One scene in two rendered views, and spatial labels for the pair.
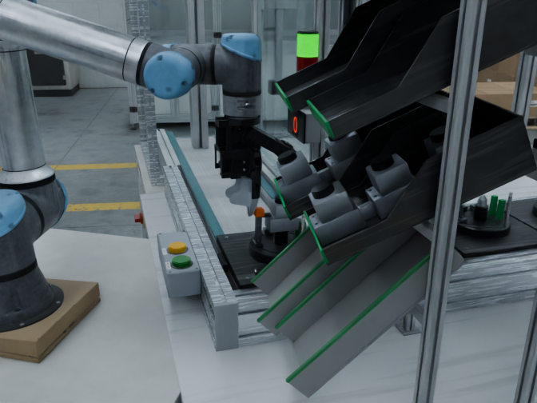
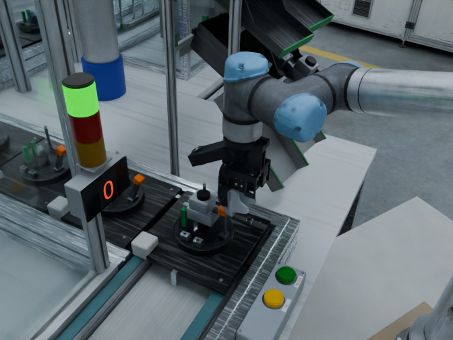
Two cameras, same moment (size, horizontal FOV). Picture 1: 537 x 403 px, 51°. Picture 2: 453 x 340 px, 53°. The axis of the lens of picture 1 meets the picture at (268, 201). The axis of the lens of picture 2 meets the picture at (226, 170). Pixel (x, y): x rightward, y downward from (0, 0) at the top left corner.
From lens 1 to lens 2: 174 cm
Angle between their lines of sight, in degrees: 110
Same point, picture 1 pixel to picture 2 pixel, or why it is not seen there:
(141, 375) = (351, 260)
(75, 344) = (387, 318)
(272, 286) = (271, 184)
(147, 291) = not seen: outside the picture
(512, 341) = (145, 160)
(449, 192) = not seen: hidden behind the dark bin
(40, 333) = (420, 308)
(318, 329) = not seen: hidden behind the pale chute
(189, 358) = (315, 253)
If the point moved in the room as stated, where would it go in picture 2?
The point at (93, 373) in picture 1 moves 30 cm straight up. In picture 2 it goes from (381, 280) to (415, 185)
